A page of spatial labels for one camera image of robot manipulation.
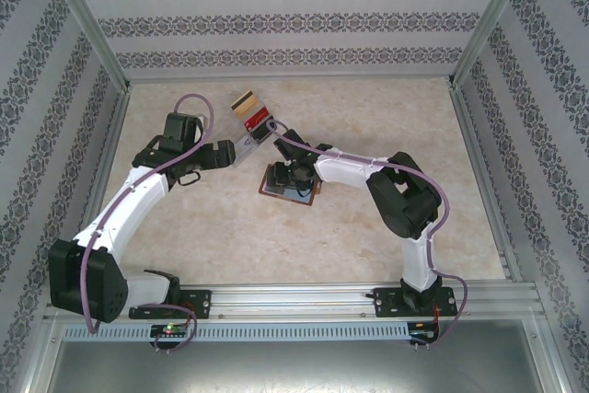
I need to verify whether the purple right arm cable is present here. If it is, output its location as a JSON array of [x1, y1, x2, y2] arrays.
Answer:
[[266, 119, 470, 349]]

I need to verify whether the aluminium mounting rail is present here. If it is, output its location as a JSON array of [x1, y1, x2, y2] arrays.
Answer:
[[43, 283, 540, 320]]

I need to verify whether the brown leather card holder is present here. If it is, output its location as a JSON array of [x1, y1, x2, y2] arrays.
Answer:
[[260, 163, 323, 207]]

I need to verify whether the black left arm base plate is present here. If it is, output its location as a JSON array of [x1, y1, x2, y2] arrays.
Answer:
[[130, 289, 213, 320]]

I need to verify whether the silver card with black edge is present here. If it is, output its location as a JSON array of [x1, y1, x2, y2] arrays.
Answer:
[[232, 133, 261, 168]]

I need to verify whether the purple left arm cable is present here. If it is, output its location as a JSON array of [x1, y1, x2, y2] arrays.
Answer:
[[82, 93, 217, 353]]

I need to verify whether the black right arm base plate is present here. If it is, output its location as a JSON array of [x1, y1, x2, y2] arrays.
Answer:
[[372, 286, 456, 319]]

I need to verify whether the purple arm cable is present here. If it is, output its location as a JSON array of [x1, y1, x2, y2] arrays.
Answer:
[[266, 119, 470, 349], [82, 93, 217, 353]]

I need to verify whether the grey metal sheet panel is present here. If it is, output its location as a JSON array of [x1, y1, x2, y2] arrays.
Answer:
[[27, 317, 567, 393]]

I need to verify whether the aluminium table side rail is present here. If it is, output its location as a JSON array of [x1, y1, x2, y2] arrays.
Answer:
[[446, 79, 525, 283], [62, 84, 134, 288]]

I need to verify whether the slotted grey cable duct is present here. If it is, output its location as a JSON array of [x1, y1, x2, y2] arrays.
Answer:
[[62, 321, 411, 342]]

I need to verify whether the red card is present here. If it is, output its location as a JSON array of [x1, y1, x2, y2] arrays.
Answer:
[[242, 106, 273, 133]]

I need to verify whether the gold card with black stripe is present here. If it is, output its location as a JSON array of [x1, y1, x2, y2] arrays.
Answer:
[[230, 87, 260, 119]]

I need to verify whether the aluminium frame post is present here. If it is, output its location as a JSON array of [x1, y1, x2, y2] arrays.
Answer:
[[43, 0, 134, 93], [445, 0, 539, 90]]

